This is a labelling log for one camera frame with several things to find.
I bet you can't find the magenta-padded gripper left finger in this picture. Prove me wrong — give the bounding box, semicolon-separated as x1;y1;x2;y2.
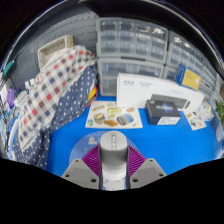
61;144;102;190

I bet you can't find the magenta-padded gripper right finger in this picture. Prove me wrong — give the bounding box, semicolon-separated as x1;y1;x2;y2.
126;145;167;190

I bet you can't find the white computer mouse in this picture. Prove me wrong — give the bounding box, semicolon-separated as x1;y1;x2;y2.
99;130;129;184

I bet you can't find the round blue printed mouse pad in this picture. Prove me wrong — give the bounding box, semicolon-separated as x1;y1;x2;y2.
68;134;134;192

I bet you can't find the small black box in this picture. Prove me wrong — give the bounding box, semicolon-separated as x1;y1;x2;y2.
144;99;182;126

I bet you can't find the large food sticker sheet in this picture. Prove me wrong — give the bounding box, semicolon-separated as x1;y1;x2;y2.
84;100;144;130

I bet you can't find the small sticker sheet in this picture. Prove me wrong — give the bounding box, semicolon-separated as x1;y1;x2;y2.
183;110;208;131

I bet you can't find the navy polka dot cloth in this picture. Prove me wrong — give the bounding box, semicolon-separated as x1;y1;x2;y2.
9;64;99;171

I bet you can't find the yellow flat packet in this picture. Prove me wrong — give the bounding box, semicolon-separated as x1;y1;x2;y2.
88;86;100;106

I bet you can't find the long white keyboard box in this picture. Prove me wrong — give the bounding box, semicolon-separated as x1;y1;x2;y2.
116;72;205;111

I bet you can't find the white blue glove box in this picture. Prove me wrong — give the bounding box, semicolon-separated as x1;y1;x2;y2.
199;100;215;122

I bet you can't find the small white device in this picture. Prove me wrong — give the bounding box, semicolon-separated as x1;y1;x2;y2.
14;91;28;108

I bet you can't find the grey plastic drawer cabinet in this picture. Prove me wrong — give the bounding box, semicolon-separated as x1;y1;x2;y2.
95;17;169;64
196;49;218;84
163;65;178;81
166;31;201;73
199;74;218;98

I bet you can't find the purple cloth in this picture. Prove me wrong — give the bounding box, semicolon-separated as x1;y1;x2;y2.
6;87;17;108

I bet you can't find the yellow and blue box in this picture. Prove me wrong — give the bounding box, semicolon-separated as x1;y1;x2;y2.
174;63;203;92

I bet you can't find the grey large-drawer cabinet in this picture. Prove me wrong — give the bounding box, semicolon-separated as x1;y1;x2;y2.
97;57;165;98

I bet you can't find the teal plastic holder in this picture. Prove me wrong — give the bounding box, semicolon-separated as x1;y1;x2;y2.
3;59;16;76

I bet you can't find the white woven basket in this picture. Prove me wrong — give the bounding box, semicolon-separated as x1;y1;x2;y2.
37;34;75;71

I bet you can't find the grey pegboard panel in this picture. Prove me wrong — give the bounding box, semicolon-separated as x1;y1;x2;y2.
13;9;101;91

